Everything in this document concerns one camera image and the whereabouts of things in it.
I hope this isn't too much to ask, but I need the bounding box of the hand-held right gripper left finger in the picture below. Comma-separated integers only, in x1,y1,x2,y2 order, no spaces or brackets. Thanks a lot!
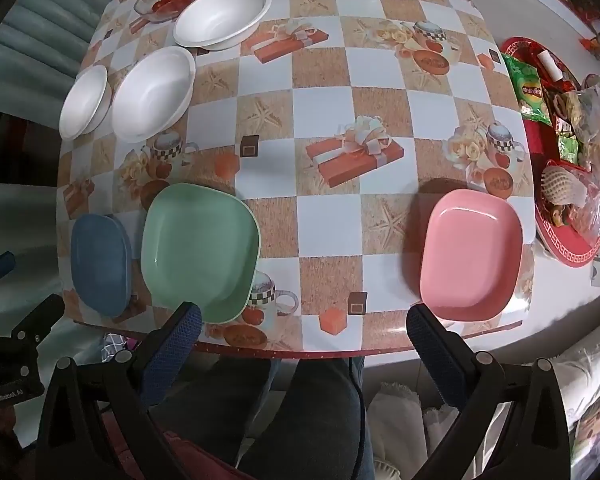
34,301,203,480

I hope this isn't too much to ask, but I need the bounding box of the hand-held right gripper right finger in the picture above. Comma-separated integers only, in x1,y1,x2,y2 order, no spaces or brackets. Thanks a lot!
406,303,573,480

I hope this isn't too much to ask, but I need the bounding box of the blue plate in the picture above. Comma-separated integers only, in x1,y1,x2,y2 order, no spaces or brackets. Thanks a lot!
70,213,133,319

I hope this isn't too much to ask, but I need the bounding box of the green plate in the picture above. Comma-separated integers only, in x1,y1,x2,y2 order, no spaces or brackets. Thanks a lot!
140,183,261,324

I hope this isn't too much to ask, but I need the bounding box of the pink plate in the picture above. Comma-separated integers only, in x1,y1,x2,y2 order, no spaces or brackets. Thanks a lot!
419,189,524,320

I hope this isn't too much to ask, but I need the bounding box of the small white bowl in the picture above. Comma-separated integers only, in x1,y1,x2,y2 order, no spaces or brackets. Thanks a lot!
58,64,113,141

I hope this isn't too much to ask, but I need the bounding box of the person's left leg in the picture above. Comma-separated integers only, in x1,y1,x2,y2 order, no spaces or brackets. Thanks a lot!
147,357,281,461

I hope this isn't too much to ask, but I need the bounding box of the person's leg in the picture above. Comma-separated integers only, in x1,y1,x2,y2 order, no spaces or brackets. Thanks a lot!
147,357,281,461
240,355,376,480

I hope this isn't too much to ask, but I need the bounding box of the white fluffy cloth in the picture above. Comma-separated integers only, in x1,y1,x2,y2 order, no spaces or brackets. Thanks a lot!
367,382,461,461

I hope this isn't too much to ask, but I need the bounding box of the red stool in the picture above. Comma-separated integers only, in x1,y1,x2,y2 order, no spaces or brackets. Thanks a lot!
100,400,261,480

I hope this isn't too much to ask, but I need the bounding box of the person's right leg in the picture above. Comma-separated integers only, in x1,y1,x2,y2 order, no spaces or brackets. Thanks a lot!
240,355,376,480

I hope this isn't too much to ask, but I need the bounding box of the white printed blanket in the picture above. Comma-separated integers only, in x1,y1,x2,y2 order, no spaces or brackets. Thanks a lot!
555,310,600,480

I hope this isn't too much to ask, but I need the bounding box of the fruit in foam net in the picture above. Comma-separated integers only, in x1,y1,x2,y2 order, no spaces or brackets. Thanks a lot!
541,167,593,208

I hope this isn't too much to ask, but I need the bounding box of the red tray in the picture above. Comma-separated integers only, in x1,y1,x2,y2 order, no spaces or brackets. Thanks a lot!
500,36,600,269

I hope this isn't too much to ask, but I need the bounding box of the small green candy packet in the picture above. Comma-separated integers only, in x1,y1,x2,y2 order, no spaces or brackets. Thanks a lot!
557,132,581,165

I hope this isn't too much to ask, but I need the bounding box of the pale ribbed panel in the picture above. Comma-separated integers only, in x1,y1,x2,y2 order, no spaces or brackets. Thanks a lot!
0,0,146,111

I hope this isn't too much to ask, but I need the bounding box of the checkered printed tablecloth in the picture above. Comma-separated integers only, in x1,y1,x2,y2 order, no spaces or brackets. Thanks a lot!
55,0,536,361

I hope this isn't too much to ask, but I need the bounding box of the green snack packet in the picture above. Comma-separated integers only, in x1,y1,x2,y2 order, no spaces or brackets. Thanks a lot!
502,54,552,127

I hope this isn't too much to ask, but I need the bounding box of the clear plastic snack bag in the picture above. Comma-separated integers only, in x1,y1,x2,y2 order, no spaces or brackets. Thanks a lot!
555,74,600,171

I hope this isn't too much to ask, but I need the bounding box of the small white bottle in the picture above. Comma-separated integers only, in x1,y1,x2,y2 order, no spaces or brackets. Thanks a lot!
537,51,563,82

